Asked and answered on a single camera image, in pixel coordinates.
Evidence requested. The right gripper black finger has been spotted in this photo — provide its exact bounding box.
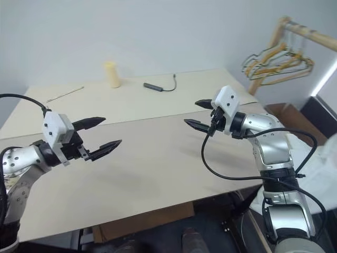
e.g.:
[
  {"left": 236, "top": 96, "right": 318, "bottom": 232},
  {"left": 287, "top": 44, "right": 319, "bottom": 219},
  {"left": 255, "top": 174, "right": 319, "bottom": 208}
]
[
  {"left": 194, "top": 99, "right": 214, "bottom": 110},
  {"left": 183, "top": 119, "right": 212, "bottom": 135}
]

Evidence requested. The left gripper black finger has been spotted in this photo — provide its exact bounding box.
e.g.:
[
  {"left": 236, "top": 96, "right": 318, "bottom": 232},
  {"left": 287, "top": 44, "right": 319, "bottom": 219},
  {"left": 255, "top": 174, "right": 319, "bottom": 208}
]
[
  {"left": 87, "top": 139, "right": 123, "bottom": 162},
  {"left": 72, "top": 116, "right": 107, "bottom": 132}
]

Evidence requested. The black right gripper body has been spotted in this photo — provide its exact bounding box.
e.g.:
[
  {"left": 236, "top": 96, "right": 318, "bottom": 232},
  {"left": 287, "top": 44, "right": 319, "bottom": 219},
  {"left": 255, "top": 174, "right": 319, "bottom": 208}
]
[{"left": 209, "top": 106, "right": 230, "bottom": 137}]

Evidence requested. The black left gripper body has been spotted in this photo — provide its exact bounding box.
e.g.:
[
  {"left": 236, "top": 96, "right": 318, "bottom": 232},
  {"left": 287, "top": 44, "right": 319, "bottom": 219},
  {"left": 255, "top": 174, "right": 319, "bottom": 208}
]
[{"left": 60, "top": 130, "right": 92, "bottom": 162}]

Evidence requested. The thin wooden stick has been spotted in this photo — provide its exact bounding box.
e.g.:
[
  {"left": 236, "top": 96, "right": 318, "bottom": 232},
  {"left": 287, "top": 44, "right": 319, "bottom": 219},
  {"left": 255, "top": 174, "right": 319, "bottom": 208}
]
[{"left": 45, "top": 85, "right": 85, "bottom": 103}]

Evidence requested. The cream plastic bottle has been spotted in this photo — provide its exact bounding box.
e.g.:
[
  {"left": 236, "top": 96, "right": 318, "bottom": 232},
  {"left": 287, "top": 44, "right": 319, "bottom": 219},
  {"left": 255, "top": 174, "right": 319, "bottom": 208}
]
[{"left": 104, "top": 61, "right": 122, "bottom": 89}]

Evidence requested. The bunch of clothes hangers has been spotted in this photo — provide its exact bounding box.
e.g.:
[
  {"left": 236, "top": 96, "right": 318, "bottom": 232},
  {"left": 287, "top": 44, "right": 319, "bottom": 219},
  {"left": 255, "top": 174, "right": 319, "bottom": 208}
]
[{"left": 241, "top": 34, "right": 315, "bottom": 86}]

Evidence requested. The brown cardboard box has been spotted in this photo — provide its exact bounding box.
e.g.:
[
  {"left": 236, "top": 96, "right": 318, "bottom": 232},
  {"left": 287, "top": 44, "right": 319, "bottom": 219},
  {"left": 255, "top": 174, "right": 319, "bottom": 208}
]
[{"left": 264, "top": 102, "right": 329, "bottom": 149}]

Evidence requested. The brown cardboard sheet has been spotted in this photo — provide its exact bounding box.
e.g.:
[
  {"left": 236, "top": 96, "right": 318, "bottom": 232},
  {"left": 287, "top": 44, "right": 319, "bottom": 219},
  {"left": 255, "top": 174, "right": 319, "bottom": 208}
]
[{"left": 92, "top": 201, "right": 196, "bottom": 245}]

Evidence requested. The dark panel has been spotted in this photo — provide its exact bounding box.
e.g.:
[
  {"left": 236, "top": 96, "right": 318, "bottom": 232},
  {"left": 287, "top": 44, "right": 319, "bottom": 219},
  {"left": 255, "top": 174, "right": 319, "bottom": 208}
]
[{"left": 300, "top": 95, "right": 337, "bottom": 139}]

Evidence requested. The dark rounded shape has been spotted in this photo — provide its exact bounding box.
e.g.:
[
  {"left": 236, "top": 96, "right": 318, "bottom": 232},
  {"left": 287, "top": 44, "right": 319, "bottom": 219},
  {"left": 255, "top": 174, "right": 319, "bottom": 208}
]
[{"left": 181, "top": 227, "right": 210, "bottom": 253}]

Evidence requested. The wooden clothes rack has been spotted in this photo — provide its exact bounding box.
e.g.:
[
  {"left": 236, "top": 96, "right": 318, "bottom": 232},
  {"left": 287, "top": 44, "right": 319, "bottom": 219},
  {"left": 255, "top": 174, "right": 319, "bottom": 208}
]
[{"left": 248, "top": 16, "right": 337, "bottom": 96}]

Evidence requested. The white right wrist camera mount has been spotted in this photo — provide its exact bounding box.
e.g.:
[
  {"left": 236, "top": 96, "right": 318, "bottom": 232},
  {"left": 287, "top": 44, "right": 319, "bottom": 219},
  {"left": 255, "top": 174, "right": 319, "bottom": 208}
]
[{"left": 211, "top": 85, "right": 241, "bottom": 135}]

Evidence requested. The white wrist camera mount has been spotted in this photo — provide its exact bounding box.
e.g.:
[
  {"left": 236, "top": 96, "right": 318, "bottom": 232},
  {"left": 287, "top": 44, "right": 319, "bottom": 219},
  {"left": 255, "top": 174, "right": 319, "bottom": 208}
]
[
  {"left": 211, "top": 85, "right": 241, "bottom": 135},
  {"left": 42, "top": 111, "right": 75, "bottom": 168}
]

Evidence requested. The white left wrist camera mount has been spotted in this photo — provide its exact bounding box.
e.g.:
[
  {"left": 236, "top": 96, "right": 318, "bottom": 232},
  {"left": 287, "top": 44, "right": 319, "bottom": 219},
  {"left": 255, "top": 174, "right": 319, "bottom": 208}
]
[{"left": 42, "top": 111, "right": 75, "bottom": 168}]

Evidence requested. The grey USB hub with cable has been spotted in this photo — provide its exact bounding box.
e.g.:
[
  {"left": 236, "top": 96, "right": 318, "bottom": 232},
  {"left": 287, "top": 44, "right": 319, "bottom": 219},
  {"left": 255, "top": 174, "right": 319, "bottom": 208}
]
[{"left": 143, "top": 73, "right": 178, "bottom": 93}]

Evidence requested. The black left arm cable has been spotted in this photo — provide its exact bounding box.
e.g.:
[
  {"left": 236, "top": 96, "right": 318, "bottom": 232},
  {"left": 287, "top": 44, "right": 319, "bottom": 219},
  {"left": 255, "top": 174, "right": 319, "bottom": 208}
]
[{"left": 0, "top": 93, "right": 52, "bottom": 113}]

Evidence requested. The orange wire hanger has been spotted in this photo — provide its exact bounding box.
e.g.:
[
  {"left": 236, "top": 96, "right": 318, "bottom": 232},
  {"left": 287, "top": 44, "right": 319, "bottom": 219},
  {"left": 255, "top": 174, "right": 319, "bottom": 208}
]
[{"left": 246, "top": 56, "right": 314, "bottom": 79}]

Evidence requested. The yellow wire hanger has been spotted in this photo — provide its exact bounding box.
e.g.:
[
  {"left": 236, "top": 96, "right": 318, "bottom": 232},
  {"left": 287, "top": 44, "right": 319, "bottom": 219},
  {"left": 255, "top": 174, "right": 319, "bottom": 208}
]
[{"left": 252, "top": 41, "right": 303, "bottom": 66}]

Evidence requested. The black table frame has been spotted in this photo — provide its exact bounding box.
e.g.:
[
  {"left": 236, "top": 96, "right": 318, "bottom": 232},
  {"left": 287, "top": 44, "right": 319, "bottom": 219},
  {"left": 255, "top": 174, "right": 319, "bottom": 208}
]
[{"left": 77, "top": 228, "right": 94, "bottom": 251}]

